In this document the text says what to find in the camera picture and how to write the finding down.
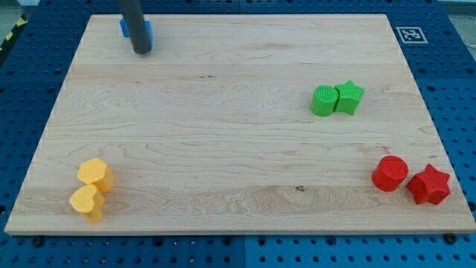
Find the green star block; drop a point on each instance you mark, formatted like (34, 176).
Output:
(349, 97)

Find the red star block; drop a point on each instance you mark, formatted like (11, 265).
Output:
(429, 185)

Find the light wooden board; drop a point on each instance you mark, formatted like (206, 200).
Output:
(212, 132)

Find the green cylinder block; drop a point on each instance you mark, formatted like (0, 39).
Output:
(324, 100)

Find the yellow hexagon block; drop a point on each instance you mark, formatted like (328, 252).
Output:
(96, 172)

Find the blue block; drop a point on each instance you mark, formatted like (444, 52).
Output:
(126, 33)

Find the red cylinder block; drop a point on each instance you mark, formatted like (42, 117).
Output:
(389, 173)

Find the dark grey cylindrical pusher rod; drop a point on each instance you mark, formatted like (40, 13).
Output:
(135, 23)

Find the yellow heart block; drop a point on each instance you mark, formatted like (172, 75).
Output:
(88, 201)

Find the white fiducial marker tag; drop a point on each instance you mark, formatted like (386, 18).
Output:
(411, 35)

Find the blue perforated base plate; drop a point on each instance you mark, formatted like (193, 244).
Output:
(35, 69)

